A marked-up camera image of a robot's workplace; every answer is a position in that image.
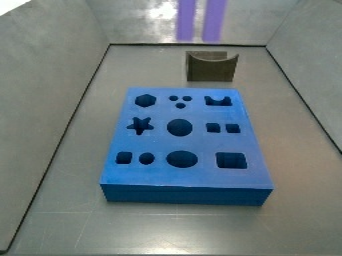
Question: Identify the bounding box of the purple double-square block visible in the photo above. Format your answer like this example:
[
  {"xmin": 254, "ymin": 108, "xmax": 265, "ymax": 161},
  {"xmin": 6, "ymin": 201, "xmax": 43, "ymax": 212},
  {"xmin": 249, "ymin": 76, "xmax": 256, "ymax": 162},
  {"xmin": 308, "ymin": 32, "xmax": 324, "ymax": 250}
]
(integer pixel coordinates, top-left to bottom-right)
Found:
[{"xmin": 176, "ymin": 0, "xmax": 229, "ymax": 43}]

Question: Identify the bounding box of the blue shape-sorting board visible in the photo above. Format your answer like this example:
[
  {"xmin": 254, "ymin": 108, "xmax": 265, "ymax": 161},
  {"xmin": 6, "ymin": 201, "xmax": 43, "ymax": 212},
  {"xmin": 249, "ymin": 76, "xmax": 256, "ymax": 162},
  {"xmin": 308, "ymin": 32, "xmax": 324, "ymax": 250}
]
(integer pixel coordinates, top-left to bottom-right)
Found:
[{"xmin": 101, "ymin": 87, "xmax": 274, "ymax": 206}]

